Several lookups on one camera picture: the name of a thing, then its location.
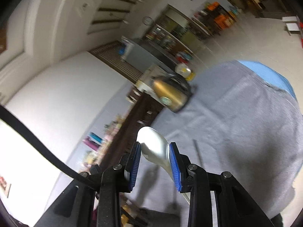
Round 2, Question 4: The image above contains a dark chopstick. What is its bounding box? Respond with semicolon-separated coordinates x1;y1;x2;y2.
193;139;204;168

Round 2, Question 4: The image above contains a white plastic spoon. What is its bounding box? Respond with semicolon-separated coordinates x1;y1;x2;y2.
137;126;191;205

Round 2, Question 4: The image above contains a purple thermos bottle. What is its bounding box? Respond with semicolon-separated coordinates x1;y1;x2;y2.
83;136;101;151

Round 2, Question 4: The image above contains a blue thermos bottle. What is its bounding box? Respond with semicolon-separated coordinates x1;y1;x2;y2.
89;132;104;145

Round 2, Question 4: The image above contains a dark carved wooden sideboard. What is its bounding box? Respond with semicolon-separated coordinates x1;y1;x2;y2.
99;93;164;171

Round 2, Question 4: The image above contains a bronze electric kettle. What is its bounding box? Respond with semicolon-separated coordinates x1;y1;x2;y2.
151;73;192;113

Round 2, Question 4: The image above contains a grey table cloth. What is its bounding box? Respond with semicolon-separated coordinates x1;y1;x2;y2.
127;60;303;220

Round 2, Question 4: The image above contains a grey refrigerator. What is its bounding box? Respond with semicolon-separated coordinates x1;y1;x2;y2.
121;36;177;73

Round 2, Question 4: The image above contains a blue table cover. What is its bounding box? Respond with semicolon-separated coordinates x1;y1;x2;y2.
238;60;297;99

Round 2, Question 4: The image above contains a small white stool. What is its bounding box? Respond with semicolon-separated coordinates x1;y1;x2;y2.
282;16;302;35

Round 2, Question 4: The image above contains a black cable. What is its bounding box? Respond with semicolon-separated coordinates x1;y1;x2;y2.
0;104;96;187

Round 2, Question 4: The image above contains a round wall clock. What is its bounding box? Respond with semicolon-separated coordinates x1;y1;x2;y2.
142;16;154;26

